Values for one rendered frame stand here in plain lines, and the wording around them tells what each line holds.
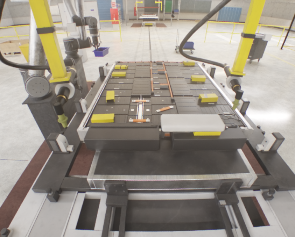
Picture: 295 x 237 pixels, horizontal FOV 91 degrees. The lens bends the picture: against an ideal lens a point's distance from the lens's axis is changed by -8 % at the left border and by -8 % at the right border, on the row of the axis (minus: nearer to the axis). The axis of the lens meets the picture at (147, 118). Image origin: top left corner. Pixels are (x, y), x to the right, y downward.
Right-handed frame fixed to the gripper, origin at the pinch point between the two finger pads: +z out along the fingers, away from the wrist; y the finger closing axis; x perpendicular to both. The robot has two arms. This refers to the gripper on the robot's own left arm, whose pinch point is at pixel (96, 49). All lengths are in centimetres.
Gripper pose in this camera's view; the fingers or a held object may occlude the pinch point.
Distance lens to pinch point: 239.1
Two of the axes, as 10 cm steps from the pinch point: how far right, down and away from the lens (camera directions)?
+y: 9.8, 1.0, -1.4
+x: 1.7, -5.9, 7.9
